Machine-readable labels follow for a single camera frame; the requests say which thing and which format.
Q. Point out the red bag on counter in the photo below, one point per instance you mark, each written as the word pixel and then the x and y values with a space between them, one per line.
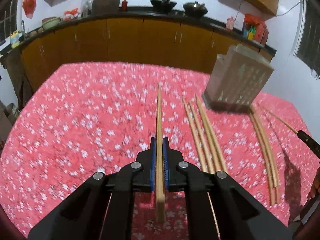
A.
pixel 71 14

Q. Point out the black wok left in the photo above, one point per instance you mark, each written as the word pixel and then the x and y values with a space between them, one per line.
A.
pixel 163 6

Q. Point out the beige perforated utensil holder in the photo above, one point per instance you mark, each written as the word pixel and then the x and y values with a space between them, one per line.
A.
pixel 236 80

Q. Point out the brown lower kitchen cabinets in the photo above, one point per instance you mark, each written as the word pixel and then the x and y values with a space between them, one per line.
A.
pixel 137 36

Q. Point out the window with grille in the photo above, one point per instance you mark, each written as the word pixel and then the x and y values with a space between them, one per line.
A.
pixel 308 49

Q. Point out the person's right hand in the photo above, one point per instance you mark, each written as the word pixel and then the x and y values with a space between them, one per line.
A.
pixel 315 185

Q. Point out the black wok with lid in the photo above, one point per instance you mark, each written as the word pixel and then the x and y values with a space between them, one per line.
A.
pixel 195 9

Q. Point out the red bottle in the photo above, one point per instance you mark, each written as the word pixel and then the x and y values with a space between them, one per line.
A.
pixel 124 5

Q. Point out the dark cutting board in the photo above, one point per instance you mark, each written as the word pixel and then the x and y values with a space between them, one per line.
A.
pixel 101 7

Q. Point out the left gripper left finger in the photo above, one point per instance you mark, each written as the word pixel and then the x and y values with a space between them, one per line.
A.
pixel 117 199

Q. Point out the yellow detergent jug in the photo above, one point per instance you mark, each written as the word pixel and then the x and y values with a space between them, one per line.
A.
pixel 14 39

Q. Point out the red boxes stack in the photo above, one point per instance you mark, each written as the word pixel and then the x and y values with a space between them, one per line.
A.
pixel 255 29

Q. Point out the green pot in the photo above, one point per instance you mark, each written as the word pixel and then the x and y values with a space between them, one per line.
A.
pixel 50 22

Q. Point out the red floral tablecloth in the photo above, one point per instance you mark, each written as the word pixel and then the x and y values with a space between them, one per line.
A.
pixel 96 117

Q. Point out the wooden chopstick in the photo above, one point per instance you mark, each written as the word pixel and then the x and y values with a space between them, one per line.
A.
pixel 280 119
pixel 195 138
pixel 270 155
pixel 160 190
pixel 218 159
pixel 204 146
pixel 272 195

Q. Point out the red plastic bag on wall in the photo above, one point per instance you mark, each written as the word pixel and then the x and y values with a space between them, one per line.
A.
pixel 29 7

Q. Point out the pink container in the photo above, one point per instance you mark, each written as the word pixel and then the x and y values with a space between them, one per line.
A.
pixel 230 23

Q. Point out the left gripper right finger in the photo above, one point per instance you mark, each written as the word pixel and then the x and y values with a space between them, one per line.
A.
pixel 201 190

